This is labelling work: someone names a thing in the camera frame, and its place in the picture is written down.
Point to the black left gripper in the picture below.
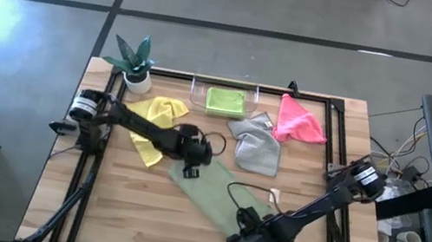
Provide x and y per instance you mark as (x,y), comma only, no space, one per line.
(193,150)

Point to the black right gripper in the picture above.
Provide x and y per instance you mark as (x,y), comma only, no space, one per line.
(253,241)

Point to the sage green microfiber towel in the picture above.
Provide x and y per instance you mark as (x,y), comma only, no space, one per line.
(208,192)

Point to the yellow microfiber towel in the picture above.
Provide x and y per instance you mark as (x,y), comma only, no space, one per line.
(160,111)

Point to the lime green microfiber towel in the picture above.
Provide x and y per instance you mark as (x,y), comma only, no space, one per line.
(225,101)

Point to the grey microfiber towel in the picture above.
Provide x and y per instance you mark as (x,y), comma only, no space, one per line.
(257,150)

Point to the pink microfiber towel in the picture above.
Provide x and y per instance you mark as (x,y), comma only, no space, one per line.
(296,125)

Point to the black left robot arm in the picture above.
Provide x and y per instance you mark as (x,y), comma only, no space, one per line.
(140,126)

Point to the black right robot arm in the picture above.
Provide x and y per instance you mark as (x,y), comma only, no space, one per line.
(316,204)

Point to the clear plastic bin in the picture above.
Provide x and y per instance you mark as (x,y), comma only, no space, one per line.
(199,92)

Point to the green plant in white pot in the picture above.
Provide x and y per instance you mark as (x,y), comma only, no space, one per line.
(137,77)

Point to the small black clamp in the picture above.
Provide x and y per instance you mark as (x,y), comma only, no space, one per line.
(293,87)

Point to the clear plastic bag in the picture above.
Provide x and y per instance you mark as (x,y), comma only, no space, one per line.
(395,190)

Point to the black flat beam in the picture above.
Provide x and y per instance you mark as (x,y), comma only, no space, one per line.
(409,204)

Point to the black power adapter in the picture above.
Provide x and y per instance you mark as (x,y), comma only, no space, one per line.
(411,173)

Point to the black aluminium table frame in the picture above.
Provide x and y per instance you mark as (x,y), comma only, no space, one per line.
(312,97)

